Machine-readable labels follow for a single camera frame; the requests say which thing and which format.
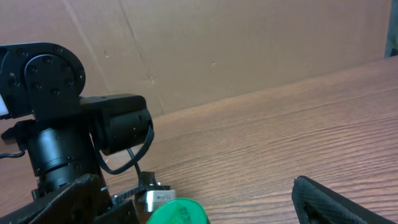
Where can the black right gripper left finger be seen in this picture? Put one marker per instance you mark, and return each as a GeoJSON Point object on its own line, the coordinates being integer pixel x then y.
{"type": "Point", "coordinates": [76, 202]}

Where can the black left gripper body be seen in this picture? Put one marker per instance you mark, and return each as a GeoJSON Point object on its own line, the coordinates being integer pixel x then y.
{"type": "Point", "coordinates": [129, 205]}

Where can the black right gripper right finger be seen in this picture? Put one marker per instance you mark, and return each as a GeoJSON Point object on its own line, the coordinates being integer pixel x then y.
{"type": "Point", "coordinates": [317, 204]}

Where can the green lid jar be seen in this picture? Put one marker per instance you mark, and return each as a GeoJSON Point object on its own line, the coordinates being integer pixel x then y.
{"type": "Point", "coordinates": [179, 211]}

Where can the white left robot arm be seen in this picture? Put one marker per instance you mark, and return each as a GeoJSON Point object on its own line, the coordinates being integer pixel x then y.
{"type": "Point", "coordinates": [73, 140]}

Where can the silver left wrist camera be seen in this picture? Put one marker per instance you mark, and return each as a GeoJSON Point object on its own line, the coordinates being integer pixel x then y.
{"type": "Point", "coordinates": [153, 199]}

